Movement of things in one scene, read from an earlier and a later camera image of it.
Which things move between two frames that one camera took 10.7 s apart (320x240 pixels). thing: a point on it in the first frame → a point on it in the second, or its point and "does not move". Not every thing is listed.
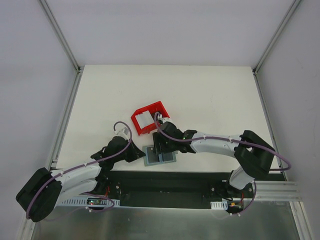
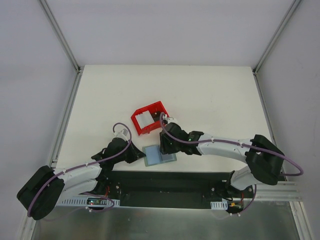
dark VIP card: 152,157 → 168,157
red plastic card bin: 157,107 does not move
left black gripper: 132,152 does not move
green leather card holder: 151,158 does not move
